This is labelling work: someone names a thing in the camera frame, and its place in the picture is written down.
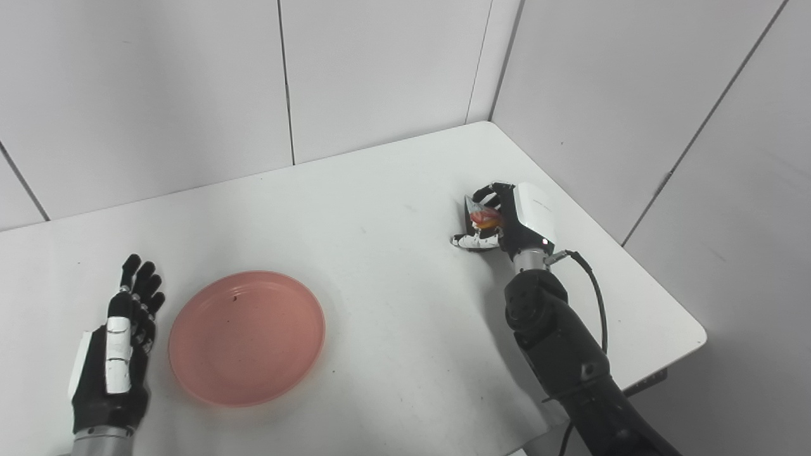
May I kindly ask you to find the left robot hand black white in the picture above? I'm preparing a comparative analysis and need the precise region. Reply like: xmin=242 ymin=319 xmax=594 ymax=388
xmin=68 ymin=254 xmax=166 ymax=440

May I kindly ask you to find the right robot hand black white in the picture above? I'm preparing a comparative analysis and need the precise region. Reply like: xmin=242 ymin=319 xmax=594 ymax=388
xmin=450 ymin=182 xmax=557 ymax=258

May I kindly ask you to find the small red orange object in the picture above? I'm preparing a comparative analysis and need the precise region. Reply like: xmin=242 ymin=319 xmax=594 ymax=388
xmin=464 ymin=194 xmax=504 ymax=234

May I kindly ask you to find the pink plate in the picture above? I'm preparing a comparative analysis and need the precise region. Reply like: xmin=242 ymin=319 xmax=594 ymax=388
xmin=168 ymin=270 xmax=327 ymax=407

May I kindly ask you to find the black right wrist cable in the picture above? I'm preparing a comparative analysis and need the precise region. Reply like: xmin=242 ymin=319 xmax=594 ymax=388
xmin=544 ymin=250 xmax=610 ymax=456

